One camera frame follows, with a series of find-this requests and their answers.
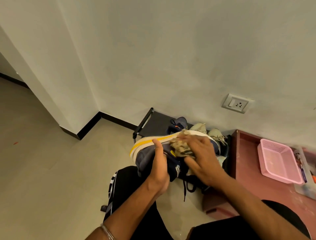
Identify person's right hand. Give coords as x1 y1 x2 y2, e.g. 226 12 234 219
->
177 135 229 190

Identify person's left hand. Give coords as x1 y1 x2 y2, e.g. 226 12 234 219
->
145 139 171 196

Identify navy sneaker with yellow stripe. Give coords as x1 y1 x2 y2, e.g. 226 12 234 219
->
129 130 221 202

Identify beige cloth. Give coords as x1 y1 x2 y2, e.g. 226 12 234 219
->
170 131 195 158

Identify person's left forearm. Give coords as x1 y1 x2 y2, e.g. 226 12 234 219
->
85 183 164 240

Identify person's right forearm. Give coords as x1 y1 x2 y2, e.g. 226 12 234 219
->
210 173 304 240

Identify black shoe rack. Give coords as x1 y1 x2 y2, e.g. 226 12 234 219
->
132 107 233 178

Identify navy sneaker with orange mark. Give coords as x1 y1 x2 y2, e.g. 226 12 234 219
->
169 116 188 132

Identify beige sneaker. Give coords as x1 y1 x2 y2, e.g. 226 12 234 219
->
207 128 228 152
190 123 208 134

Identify black trousers with white stripe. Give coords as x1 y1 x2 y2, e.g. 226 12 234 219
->
103 165 312 240

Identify reddish brown low table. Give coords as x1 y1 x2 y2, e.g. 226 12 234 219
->
202 129 316 235

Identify pink plastic basket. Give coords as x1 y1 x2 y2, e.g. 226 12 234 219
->
257 138 304 185

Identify pen with dark cap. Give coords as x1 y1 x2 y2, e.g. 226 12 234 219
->
298 157 308 184

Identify clear plastic container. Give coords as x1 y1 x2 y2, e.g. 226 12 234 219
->
292 146 316 201

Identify white wall socket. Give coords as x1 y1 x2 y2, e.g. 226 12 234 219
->
221 93 255 114

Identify silver bracelet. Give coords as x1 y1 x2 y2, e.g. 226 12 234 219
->
100 223 116 240

